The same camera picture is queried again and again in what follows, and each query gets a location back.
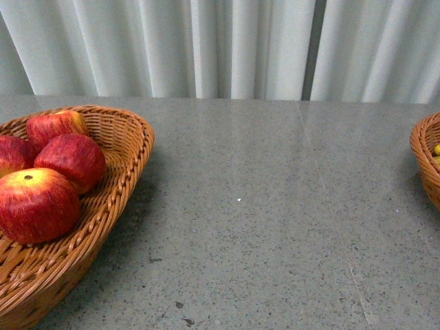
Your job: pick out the red apple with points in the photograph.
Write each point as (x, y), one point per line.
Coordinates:
(37, 205)
(76, 156)

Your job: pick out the red apple front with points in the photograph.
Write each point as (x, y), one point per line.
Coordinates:
(37, 205)

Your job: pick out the red apple stem up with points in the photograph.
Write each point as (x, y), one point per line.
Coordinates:
(42, 129)

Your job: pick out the grey pleated curtain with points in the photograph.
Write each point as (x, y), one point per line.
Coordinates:
(344, 51)

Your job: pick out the red apple lying sideways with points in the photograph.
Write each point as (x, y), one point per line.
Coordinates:
(16, 154)

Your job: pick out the brown wicker basket right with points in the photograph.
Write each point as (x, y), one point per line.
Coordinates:
(424, 138)

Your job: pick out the brown wicker basket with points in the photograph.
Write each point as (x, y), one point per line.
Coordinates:
(35, 278)
(424, 138)

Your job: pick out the brown wicker basket left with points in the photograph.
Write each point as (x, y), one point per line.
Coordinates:
(35, 278)

